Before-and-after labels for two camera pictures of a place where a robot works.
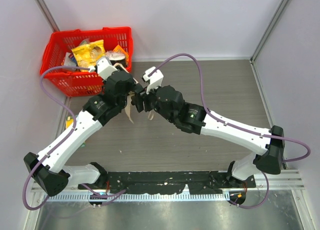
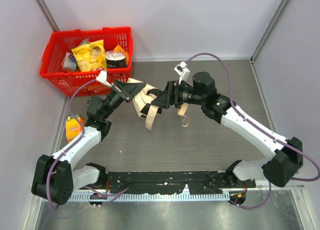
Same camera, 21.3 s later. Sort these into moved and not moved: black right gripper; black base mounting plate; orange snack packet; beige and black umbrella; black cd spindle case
Moved: black right gripper; beige and black umbrella
Not moved: black base mounting plate; black cd spindle case; orange snack packet
